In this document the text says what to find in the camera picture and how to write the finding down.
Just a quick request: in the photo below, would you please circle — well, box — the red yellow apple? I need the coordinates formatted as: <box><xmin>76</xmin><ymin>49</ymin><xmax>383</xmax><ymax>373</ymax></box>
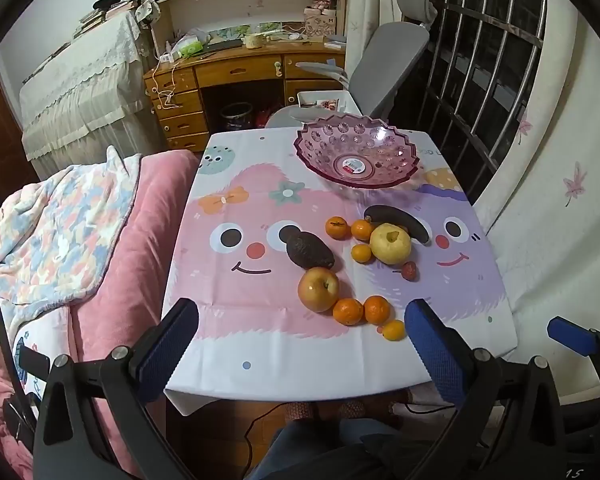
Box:
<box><xmin>297</xmin><ymin>266</ymin><xmax>340</xmax><ymax>312</ymax></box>

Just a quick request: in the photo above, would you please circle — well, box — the patterned box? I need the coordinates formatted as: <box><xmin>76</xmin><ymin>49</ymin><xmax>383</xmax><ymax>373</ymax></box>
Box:
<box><xmin>304</xmin><ymin>12</ymin><xmax>337</xmax><ymax>38</ymax></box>

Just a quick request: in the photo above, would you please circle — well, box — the dark wooden door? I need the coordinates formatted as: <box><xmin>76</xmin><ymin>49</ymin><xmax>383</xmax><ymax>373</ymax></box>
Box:
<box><xmin>0</xmin><ymin>60</ymin><xmax>37</xmax><ymax>211</ymax></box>

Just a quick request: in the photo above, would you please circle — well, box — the yellow pear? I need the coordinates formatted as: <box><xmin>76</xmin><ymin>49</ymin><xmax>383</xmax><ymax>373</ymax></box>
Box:
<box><xmin>369</xmin><ymin>223</ymin><xmax>412</xmax><ymax>266</ymax></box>

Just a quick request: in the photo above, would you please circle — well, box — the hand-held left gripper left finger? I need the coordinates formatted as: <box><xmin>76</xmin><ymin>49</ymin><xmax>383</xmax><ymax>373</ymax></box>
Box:
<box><xmin>32</xmin><ymin>297</ymin><xmax>201</xmax><ymax>480</ymax></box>

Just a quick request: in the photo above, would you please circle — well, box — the black trash bin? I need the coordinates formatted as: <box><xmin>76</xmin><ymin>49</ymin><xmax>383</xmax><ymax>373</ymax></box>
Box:
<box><xmin>220</xmin><ymin>102</ymin><xmax>254</xmax><ymax>132</ymax></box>

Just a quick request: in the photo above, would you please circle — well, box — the blackened banana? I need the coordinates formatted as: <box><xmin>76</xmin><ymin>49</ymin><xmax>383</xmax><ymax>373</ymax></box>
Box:
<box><xmin>364</xmin><ymin>205</ymin><xmax>431</xmax><ymax>247</ymax></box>

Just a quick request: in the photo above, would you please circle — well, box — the grey office chair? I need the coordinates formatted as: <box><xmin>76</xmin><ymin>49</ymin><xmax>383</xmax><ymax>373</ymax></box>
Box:
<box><xmin>265</xmin><ymin>0</ymin><xmax>440</xmax><ymax>131</ymax></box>

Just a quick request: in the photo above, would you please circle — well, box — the pink plastic fruit bowl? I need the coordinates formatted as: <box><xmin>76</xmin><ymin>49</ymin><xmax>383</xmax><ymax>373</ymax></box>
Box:
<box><xmin>294</xmin><ymin>114</ymin><xmax>421</xmax><ymax>190</ymax></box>

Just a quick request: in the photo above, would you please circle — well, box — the wooden desk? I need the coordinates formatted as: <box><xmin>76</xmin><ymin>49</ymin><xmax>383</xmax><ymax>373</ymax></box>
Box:
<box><xmin>144</xmin><ymin>40</ymin><xmax>348</xmax><ymax>153</ymax></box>

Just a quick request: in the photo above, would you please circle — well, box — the pink bed with blanket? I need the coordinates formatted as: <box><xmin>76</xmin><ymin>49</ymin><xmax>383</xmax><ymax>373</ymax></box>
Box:
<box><xmin>0</xmin><ymin>149</ymin><xmax>201</xmax><ymax>480</ymax></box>

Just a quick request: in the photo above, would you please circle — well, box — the white cable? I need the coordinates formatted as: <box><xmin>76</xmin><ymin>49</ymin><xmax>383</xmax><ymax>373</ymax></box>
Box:
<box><xmin>152</xmin><ymin>60</ymin><xmax>179</xmax><ymax>109</ymax></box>

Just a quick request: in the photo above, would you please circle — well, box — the cartoon printed tablecloth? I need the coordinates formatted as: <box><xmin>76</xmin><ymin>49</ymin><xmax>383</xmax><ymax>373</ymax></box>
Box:
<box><xmin>161</xmin><ymin>127</ymin><xmax>518</xmax><ymax>416</ymax></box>

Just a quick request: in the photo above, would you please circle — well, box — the white flower print curtain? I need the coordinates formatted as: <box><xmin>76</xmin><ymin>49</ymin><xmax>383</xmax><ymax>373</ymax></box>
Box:
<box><xmin>472</xmin><ymin>0</ymin><xmax>600</xmax><ymax>396</ymax></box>

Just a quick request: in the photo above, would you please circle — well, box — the dark avocado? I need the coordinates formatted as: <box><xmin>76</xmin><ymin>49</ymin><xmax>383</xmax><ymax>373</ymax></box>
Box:
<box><xmin>286</xmin><ymin>231</ymin><xmax>336</xmax><ymax>270</ymax></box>

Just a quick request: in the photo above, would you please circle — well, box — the stack of books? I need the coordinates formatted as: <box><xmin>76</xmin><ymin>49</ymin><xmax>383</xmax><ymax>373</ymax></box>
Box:
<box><xmin>72</xmin><ymin>0</ymin><xmax>136</xmax><ymax>38</ymax></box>

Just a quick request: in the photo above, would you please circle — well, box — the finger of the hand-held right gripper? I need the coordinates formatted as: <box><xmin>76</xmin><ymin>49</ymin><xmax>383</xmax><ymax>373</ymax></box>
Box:
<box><xmin>547</xmin><ymin>316</ymin><xmax>600</xmax><ymax>376</ymax></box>

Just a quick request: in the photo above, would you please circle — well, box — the wooden bookshelf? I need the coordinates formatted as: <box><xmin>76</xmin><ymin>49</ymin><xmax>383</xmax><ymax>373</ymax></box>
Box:
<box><xmin>139</xmin><ymin>0</ymin><xmax>348</xmax><ymax>56</ymax></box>

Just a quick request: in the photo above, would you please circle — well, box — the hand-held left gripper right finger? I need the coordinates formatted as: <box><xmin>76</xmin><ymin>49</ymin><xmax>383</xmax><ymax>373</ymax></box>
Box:
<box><xmin>404</xmin><ymin>298</ymin><xmax>571</xmax><ymax>480</ymax></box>

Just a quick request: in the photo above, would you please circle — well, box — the tangerine with stem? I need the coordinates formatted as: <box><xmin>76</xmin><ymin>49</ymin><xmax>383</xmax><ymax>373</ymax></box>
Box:
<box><xmin>325</xmin><ymin>215</ymin><xmax>350</xmax><ymax>240</ymax></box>

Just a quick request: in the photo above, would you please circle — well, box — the white box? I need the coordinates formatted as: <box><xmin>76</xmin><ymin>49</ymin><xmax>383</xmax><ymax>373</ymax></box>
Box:
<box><xmin>296</xmin><ymin>90</ymin><xmax>359</xmax><ymax>113</ymax></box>

